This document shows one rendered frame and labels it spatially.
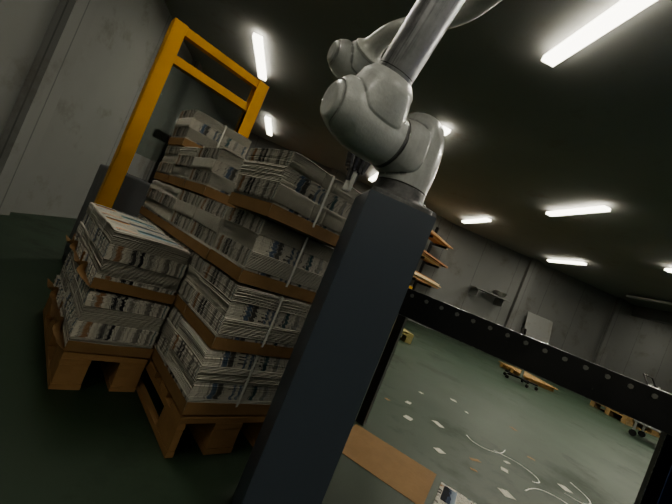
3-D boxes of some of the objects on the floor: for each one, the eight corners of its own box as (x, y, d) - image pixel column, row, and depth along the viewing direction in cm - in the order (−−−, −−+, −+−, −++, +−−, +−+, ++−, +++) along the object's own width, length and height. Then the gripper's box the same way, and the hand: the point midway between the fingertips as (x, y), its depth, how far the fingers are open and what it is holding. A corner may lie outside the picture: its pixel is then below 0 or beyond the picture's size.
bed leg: (609, 579, 150) (668, 425, 151) (605, 571, 155) (663, 422, 157) (626, 590, 147) (686, 433, 149) (622, 581, 152) (679, 429, 154)
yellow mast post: (61, 283, 229) (175, 16, 233) (60, 279, 236) (171, 20, 240) (78, 287, 235) (189, 26, 239) (77, 283, 242) (185, 29, 246)
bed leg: (354, 420, 204) (399, 307, 206) (357, 417, 210) (402, 308, 211) (363, 425, 202) (409, 311, 203) (366, 423, 207) (411, 312, 209)
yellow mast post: (165, 304, 273) (260, 79, 277) (162, 300, 280) (254, 81, 284) (177, 307, 279) (269, 86, 283) (174, 303, 286) (264, 87, 290)
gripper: (376, 136, 131) (351, 197, 130) (352, 116, 122) (325, 181, 122) (391, 136, 125) (365, 200, 125) (368, 115, 117) (339, 184, 116)
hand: (349, 181), depth 123 cm, fingers closed
